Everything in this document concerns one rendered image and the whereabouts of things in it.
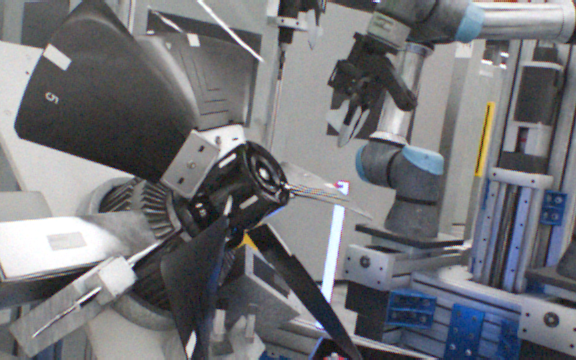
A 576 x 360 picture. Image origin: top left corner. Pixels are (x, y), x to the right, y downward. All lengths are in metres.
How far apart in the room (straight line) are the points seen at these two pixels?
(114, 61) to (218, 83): 0.29
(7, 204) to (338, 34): 4.41
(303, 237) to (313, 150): 0.66
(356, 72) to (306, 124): 3.78
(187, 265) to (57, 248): 0.19
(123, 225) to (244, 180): 0.18
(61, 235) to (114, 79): 0.22
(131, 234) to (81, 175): 0.22
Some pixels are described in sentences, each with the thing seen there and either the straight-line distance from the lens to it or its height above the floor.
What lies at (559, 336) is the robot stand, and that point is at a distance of 1.62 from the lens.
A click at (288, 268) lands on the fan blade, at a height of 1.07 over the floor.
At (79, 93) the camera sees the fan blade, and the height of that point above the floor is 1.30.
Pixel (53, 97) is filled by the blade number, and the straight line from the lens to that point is 0.95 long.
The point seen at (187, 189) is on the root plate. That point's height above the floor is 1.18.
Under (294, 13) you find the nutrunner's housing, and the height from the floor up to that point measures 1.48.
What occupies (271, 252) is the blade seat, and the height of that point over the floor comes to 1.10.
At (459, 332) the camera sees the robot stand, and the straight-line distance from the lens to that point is 1.85.
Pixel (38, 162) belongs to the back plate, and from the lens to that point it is 1.18.
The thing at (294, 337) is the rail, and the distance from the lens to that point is 1.59.
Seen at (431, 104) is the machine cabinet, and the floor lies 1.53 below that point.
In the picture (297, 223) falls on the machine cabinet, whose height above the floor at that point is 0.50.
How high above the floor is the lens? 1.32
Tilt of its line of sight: 8 degrees down
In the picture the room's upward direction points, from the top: 9 degrees clockwise
